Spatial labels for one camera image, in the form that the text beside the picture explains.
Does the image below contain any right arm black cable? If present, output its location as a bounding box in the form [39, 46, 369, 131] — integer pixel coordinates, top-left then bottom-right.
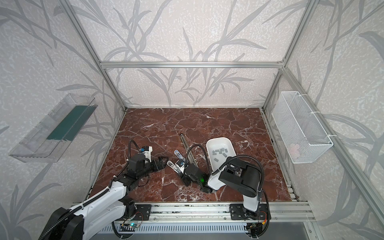
[184, 144, 265, 193]

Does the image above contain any white plastic tray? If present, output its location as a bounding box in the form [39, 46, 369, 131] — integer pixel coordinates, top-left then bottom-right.
[206, 137, 236, 172]

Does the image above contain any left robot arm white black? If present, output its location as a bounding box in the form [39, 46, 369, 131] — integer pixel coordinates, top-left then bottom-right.
[39, 151, 169, 240]

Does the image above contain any white wire mesh basket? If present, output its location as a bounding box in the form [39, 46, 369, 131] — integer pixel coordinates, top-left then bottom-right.
[272, 91, 333, 164]

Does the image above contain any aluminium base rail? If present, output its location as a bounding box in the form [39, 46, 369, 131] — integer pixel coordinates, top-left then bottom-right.
[62, 202, 316, 224]

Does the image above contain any clear plastic wall bin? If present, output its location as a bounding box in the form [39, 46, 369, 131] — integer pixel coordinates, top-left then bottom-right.
[9, 94, 98, 163]

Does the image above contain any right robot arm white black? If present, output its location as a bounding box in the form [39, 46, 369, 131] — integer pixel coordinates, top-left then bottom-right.
[184, 155, 265, 212]

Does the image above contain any aluminium cage frame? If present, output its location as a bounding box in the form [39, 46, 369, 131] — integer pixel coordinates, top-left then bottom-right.
[59, 1, 384, 222]

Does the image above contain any pink item in basket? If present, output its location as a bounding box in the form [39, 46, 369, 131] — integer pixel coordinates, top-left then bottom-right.
[288, 144, 301, 160]

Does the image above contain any blue staple remover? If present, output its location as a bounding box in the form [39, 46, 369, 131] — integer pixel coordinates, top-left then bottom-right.
[174, 150, 185, 161]

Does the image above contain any grey staple strips pile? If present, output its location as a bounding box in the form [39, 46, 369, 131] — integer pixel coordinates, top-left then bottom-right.
[212, 148, 228, 159]

